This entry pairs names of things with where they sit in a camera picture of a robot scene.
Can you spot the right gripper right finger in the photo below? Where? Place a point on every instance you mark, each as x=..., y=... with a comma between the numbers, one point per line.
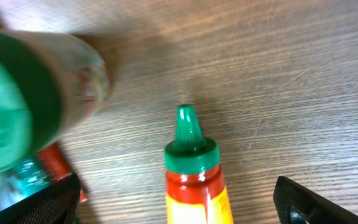
x=295, y=204

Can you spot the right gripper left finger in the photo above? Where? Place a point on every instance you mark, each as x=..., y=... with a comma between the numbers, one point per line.
x=55, y=204

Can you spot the red stick sachet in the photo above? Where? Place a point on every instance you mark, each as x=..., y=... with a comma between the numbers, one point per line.
x=54, y=163

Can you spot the green 3M gloves package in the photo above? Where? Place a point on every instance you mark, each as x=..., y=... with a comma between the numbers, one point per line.
x=22, y=181

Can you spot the green cap sauce bottle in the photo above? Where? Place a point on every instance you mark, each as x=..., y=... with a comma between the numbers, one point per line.
x=196, y=191

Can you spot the green lid white jar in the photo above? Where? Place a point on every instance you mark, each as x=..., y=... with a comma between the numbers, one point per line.
x=49, y=82

